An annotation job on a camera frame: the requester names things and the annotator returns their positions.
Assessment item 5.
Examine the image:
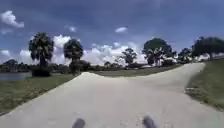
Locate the small dark tree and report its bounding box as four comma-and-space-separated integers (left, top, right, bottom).
176, 47, 194, 64

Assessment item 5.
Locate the pale concrete path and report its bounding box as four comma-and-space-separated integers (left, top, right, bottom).
0, 62, 224, 128

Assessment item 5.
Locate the small sparse tree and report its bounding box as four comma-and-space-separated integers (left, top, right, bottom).
116, 47, 138, 68

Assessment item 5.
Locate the green grass slope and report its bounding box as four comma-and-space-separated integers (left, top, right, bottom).
185, 58, 224, 113

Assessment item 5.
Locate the robot's own part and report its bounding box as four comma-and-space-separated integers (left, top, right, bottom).
142, 115, 158, 128
71, 117, 87, 128

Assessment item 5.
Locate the distant row of trees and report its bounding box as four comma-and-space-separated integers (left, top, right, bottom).
0, 58, 73, 74

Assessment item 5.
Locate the green grass field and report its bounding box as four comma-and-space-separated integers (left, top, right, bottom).
0, 63, 184, 116

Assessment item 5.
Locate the grey pond water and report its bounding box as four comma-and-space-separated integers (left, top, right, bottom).
0, 71, 34, 81

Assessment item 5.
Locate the dark bush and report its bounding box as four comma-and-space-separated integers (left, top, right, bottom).
31, 67, 53, 78
68, 59, 92, 75

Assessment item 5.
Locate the broad round-crowned tree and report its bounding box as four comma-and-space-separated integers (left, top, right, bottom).
142, 37, 178, 67

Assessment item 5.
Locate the palm tree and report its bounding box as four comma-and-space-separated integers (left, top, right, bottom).
63, 38, 85, 68
28, 31, 55, 71

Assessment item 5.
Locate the wide dark tree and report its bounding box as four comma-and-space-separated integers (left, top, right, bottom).
191, 35, 224, 61

